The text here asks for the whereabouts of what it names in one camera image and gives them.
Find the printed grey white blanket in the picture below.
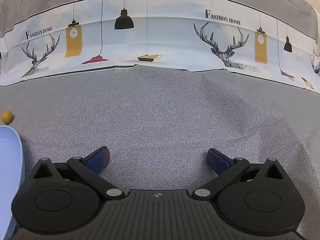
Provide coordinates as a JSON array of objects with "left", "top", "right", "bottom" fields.
[{"left": 0, "top": 0, "right": 320, "bottom": 92}]

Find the light blue bowl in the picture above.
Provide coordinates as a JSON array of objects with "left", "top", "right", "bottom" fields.
[{"left": 0, "top": 126, "right": 26, "bottom": 240}]

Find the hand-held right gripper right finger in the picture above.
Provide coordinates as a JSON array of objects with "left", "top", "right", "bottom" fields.
[{"left": 192, "top": 148, "right": 288, "bottom": 201}]

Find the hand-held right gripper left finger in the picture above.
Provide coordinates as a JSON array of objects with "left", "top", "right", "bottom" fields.
[{"left": 29, "top": 146, "right": 125, "bottom": 201}]

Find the yellow cherry tomato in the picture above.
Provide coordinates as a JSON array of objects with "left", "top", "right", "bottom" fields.
[{"left": 1, "top": 110, "right": 14, "bottom": 125}]

